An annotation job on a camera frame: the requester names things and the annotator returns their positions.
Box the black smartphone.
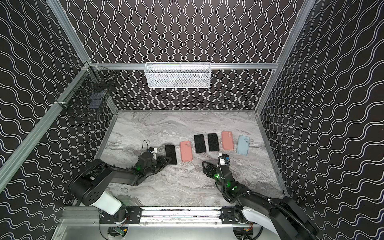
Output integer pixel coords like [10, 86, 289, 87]
[208, 133, 220, 152]

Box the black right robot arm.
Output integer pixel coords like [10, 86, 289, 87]
[202, 158, 319, 240]

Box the white wire basket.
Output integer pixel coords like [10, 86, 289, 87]
[144, 62, 212, 89]

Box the black phone pink case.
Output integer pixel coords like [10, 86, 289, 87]
[165, 145, 177, 165]

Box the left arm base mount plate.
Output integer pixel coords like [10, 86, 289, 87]
[99, 207, 143, 225]

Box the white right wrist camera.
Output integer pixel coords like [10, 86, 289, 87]
[218, 154, 230, 166]

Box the aluminium front rail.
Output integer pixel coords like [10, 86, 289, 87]
[61, 206, 304, 227]

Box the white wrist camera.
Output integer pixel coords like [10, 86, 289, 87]
[148, 147, 158, 160]
[218, 154, 230, 166]

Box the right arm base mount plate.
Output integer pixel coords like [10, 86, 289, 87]
[219, 207, 249, 225]

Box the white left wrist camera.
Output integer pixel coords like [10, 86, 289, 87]
[148, 147, 158, 160]

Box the black wire basket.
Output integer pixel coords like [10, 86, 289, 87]
[61, 66, 118, 122]

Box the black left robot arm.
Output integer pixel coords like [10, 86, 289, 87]
[68, 149, 173, 222]

